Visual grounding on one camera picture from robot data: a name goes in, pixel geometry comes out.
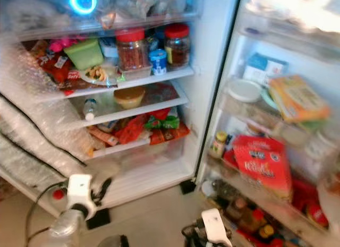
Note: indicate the round white lidded tub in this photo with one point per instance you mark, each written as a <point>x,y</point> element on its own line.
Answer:
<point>244,90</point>

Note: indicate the red lid jar dark contents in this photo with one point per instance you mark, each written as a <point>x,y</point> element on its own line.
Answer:
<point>177,45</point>

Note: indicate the red snack packet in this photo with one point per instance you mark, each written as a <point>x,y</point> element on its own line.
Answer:
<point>53,66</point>

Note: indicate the silver bubble foil sheet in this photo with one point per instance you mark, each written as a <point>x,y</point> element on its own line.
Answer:
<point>32,125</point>

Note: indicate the black fridge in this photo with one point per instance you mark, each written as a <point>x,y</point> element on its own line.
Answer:
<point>207,98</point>

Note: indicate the orange flat food package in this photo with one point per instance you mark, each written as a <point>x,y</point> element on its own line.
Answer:
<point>300,98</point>

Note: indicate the small white capped bottle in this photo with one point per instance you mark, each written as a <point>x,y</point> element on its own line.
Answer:
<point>91,110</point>

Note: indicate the red lid jar with flakes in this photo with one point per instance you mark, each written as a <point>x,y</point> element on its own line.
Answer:
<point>130,50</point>

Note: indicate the red capped bottle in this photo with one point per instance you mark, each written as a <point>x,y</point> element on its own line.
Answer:
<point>57,194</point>

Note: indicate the black fridge foot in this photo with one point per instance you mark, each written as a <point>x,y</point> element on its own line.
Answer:
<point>188,186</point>

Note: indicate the green sachet packets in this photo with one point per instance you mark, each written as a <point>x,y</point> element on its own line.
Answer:
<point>163,122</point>

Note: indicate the yellow lid glass jar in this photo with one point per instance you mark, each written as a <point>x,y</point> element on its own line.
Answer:
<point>218,146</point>

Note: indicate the orange plastic bowl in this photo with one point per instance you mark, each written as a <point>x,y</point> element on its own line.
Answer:
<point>129,97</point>

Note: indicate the green plastic container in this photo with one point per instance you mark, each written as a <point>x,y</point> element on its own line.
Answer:
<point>84,54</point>

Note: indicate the red orange sachet packets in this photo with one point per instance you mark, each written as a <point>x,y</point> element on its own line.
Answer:
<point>127,131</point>

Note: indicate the blue white carton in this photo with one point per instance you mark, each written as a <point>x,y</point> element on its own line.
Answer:
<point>265,68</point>

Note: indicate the large red food package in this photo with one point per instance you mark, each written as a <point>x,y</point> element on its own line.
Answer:
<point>263,164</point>

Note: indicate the plate with food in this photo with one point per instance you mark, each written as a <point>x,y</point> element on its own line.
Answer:
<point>98,76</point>

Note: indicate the glowing blue fridge dial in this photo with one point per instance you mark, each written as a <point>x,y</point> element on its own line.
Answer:
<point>74,5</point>

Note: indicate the pink plastic item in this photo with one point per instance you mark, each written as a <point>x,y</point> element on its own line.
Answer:
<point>62,45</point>

